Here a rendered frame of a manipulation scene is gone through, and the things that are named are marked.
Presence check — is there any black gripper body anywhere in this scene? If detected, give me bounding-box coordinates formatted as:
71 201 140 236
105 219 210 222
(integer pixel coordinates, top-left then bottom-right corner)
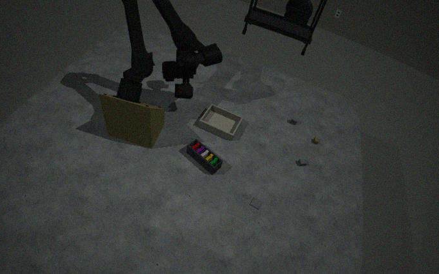
175 49 197 99

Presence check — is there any yellow fuse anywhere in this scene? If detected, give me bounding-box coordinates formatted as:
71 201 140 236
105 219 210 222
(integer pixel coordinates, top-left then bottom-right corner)
205 154 213 162

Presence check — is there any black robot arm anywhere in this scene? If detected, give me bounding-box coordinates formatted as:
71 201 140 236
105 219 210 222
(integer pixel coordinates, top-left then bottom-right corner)
113 0 222 104

